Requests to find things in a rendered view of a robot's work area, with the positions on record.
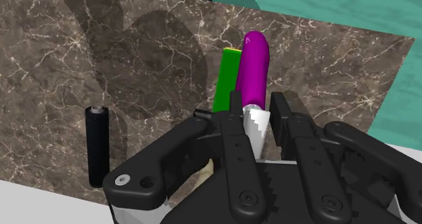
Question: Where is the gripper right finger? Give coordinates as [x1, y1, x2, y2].
[269, 91, 422, 224]

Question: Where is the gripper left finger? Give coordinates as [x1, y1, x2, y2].
[102, 90, 268, 224]

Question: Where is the small black pen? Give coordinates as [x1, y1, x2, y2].
[193, 108, 212, 120]

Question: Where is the green flat block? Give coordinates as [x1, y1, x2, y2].
[212, 47, 243, 114]

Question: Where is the black cylinder with grey cap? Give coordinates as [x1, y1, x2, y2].
[85, 105, 111, 189]

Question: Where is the purple handled knife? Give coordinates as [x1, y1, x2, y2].
[235, 30, 271, 160]

